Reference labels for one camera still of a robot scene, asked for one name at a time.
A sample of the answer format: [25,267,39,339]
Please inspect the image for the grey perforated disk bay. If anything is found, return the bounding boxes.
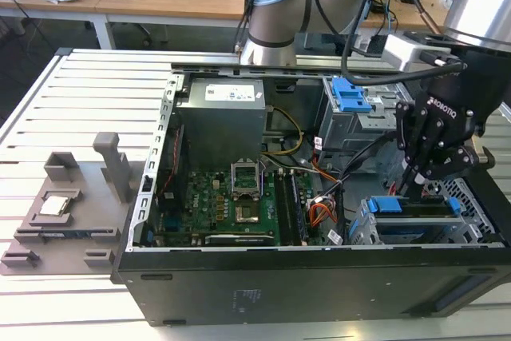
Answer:
[346,176,505,247]

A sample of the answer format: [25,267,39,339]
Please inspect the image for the green motherboard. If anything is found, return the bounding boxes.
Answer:
[159,169,325,248]

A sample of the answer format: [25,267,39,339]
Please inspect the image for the RAM stick with blue label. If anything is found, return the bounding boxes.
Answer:
[39,229,115,239]

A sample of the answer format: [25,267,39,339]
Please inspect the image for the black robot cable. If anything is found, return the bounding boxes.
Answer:
[341,0,467,86]

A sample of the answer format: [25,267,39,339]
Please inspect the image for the black open PC case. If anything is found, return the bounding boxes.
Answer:
[109,61,511,327]

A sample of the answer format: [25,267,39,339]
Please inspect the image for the grey power supply unit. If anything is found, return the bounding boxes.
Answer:
[174,77,267,158]

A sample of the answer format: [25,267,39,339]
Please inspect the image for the RAM stick in slot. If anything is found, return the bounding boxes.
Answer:
[289,171,310,244]

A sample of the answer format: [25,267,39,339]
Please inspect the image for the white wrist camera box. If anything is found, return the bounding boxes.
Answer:
[382,32,453,73]

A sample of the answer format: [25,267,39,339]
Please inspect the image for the silver CPU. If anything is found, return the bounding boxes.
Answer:
[39,196,69,216]

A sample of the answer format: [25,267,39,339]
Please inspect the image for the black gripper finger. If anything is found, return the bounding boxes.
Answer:
[394,100,445,199]
[413,146,497,200]

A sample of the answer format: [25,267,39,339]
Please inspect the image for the wooden desk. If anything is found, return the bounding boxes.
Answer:
[0,0,472,43]

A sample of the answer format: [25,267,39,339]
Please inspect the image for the grey metal drive cage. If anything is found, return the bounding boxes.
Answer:
[318,75,416,174]

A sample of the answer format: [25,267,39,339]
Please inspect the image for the yellow and black cable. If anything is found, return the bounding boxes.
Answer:
[261,106,305,157]

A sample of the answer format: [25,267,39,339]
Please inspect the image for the thick black disk wire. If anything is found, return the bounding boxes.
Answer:
[338,133,401,191]

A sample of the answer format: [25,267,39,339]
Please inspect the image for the blue hanging cable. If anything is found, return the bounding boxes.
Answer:
[382,0,399,34]

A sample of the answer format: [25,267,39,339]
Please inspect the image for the black graphics card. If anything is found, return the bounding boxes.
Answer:
[204,232,276,247]

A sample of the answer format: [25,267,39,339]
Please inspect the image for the orange wire bundle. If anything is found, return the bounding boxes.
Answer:
[309,202,339,225]

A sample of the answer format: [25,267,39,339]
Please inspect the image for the hard disk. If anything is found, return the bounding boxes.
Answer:
[366,195,462,238]

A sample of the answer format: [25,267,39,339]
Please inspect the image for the thin metal locking lever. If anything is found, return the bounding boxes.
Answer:
[258,159,267,200]

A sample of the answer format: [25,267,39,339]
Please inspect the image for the black RAM slot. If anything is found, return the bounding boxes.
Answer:
[275,170,295,246]

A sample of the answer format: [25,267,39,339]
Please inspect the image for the blue plastic cage latch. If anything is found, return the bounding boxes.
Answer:
[331,76,372,113]

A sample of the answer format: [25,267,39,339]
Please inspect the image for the CPU socket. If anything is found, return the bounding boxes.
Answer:
[234,204,260,225]

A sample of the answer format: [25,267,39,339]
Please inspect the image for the metal socket cover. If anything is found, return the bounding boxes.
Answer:
[230,161,260,199]

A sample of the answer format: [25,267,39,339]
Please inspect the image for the white yellow red wire bundle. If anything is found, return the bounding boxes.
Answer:
[262,156,344,187]

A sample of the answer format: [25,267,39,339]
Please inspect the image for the grey parts rack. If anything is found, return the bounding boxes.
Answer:
[0,132,145,277]

